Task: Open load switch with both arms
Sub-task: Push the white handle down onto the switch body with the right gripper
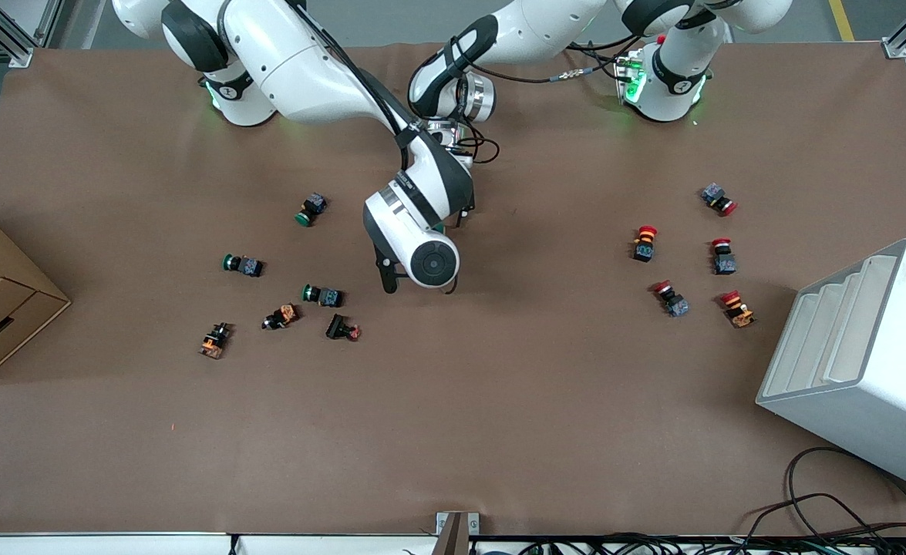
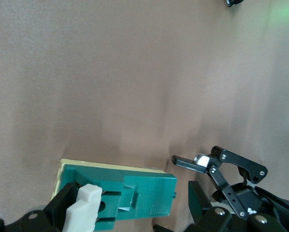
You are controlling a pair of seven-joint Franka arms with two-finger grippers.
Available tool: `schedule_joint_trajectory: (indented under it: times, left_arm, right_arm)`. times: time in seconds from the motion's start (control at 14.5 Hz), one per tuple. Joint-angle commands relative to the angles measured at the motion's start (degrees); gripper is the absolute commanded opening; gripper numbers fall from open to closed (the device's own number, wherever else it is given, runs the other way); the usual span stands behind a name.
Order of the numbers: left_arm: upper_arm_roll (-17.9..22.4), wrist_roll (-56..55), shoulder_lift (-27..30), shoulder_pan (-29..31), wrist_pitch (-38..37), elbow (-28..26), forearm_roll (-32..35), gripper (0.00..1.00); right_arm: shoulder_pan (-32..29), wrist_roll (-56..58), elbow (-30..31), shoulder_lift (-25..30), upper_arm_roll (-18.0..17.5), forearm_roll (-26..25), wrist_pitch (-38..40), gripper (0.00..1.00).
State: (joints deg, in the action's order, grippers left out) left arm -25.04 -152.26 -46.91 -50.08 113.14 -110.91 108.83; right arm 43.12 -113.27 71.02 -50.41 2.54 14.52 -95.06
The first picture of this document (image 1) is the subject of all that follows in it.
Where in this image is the black selector switch orange block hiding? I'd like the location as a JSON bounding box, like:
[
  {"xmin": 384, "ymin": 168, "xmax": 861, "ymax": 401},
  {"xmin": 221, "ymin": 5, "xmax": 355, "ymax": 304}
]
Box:
[{"xmin": 261, "ymin": 304, "xmax": 300, "ymax": 331}]

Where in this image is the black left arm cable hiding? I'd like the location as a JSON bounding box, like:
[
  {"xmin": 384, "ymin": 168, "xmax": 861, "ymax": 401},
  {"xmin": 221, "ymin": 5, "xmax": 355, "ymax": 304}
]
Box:
[{"xmin": 453, "ymin": 62, "xmax": 623, "ymax": 164}]

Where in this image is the white stepped rack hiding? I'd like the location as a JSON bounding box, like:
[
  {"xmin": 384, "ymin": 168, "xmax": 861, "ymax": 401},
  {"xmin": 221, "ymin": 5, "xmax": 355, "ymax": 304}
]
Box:
[{"xmin": 756, "ymin": 238, "xmax": 906, "ymax": 496}]

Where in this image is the grey metal bracket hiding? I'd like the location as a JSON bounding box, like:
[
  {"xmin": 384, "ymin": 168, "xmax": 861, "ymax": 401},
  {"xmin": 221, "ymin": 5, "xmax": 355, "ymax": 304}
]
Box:
[{"xmin": 436, "ymin": 511, "xmax": 480, "ymax": 555}]

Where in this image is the black red button component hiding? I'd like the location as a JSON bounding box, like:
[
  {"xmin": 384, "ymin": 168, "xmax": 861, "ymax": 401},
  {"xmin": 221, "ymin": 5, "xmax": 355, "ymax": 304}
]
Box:
[{"xmin": 325, "ymin": 313, "xmax": 362, "ymax": 342}]

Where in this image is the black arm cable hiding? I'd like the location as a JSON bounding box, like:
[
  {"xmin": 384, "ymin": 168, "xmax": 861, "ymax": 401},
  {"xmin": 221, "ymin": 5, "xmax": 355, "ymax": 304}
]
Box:
[
  {"xmin": 453, "ymin": 62, "xmax": 623, "ymax": 164},
  {"xmin": 287, "ymin": 0, "xmax": 426, "ymax": 151}
]

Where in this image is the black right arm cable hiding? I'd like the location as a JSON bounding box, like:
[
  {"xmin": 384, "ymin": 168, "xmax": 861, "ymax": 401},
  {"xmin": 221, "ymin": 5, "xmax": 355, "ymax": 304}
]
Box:
[{"xmin": 287, "ymin": 0, "xmax": 426, "ymax": 151}]

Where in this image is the black cable bundle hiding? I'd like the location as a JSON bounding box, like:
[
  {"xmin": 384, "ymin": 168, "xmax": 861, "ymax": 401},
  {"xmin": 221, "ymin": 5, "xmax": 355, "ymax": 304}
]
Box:
[{"xmin": 491, "ymin": 533, "xmax": 906, "ymax": 555}]

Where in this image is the black switch with orange tag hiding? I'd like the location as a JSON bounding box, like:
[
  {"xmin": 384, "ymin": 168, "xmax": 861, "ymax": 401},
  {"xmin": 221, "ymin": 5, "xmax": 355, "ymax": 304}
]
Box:
[{"xmin": 198, "ymin": 322, "xmax": 233, "ymax": 360}]

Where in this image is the white table edge rail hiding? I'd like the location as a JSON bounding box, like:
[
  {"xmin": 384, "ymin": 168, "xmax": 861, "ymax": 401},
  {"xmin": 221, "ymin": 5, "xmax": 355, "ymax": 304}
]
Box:
[{"xmin": 0, "ymin": 533, "xmax": 442, "ymax": 555}]

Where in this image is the green mushroom push button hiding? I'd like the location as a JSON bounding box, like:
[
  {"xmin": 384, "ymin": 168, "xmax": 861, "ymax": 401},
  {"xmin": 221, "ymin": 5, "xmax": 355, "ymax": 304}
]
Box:
[
  {"xmin": 301, "ymin": 284, "xmax": 344, "ymax": 308},
  {"xmin": 222, "ymin": 253, "xmax": 265, "ymax": 278},
  {"xmin": 295, "ymin": 193, "xmax": 328, "ymax": 227}
]

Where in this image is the red button blue block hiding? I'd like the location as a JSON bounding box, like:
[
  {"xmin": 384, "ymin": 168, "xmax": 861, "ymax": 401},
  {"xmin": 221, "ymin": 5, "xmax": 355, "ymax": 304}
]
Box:
[
  {"xmin": 711, "ymin": 237, "xmax": 737, "ymax": 276},
  {"xmin": 701, "ymin": 183, "xmax": 739, "ymax": 217},
  {"xmin": 650, "ymin": 280, "xmax": 691, "ymax": 318}
]

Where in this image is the black looping floor cable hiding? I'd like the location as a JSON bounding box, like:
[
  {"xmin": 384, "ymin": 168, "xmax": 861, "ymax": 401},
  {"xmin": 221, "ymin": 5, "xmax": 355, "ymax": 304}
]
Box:
[{"xmin": 742, "ymin": 446, "xmax": 906, "ymax": 540}]

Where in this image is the black left base cable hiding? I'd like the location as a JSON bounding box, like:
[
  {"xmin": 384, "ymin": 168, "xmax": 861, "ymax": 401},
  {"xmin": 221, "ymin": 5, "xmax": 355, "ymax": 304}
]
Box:
[{"xmin": 567, "ymin": 35, "xmax": 642, "ymax": 82}]

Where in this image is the red mushroom button orange block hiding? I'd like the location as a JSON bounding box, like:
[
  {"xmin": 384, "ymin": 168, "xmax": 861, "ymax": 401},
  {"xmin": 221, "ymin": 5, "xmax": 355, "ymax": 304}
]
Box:
[{"xmin": 632, "ymin": 225, "xmax": 659, "ymax": 263}]

